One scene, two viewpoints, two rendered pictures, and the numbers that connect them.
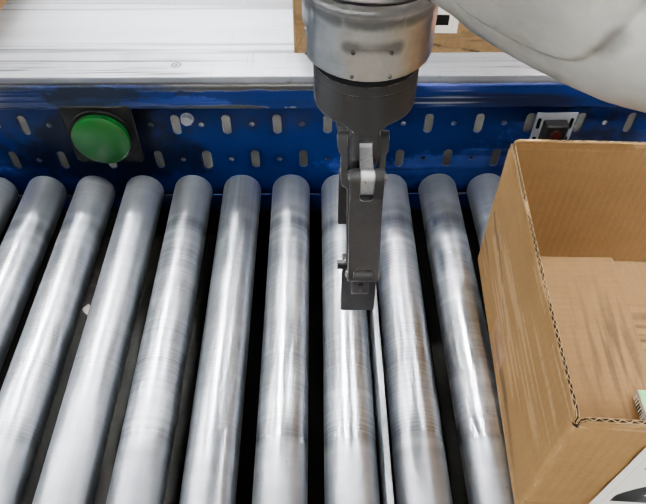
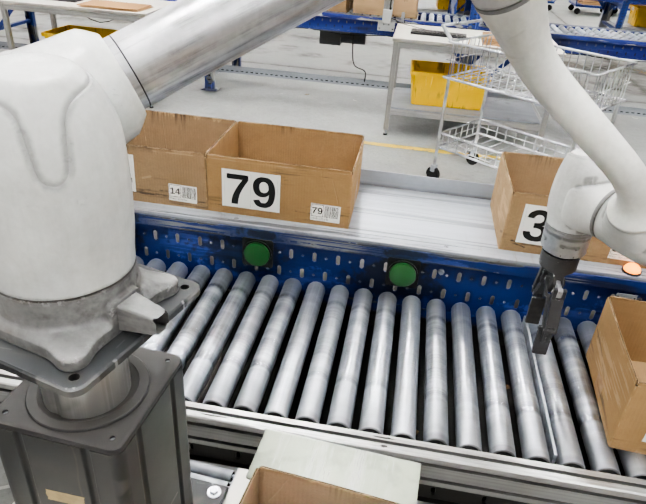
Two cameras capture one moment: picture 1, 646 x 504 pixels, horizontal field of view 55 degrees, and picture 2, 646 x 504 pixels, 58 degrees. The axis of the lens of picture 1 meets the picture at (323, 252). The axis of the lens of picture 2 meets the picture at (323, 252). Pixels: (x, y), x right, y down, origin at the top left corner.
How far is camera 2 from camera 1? 0.84 m
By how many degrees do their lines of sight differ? 19
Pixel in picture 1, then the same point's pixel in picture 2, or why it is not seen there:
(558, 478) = (628, 420)
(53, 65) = (390, 239)
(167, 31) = (435, 231)
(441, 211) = (566, 333)
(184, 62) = (449, 246)
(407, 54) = (580, 251)
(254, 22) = (475, 233)
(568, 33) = (636, 248)
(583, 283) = (639, 371)
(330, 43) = (555, 244)
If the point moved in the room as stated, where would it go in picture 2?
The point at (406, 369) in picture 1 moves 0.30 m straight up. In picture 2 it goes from (554, 391) to (595, 275)
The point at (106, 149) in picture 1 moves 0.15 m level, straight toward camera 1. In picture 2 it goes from (404, 279) to (426, 313)
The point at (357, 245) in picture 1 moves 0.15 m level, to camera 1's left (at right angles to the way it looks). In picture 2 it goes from (551, 317) to (475, 306)
